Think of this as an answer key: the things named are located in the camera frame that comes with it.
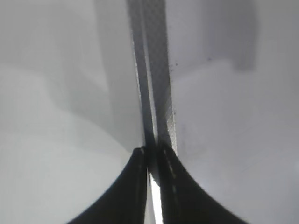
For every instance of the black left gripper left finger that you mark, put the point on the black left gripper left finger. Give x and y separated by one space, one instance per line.
125 200

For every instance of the white board with grey frame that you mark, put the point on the white board with grey frame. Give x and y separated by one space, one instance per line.
218 80

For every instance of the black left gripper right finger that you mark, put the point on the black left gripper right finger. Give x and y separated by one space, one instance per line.
183 200

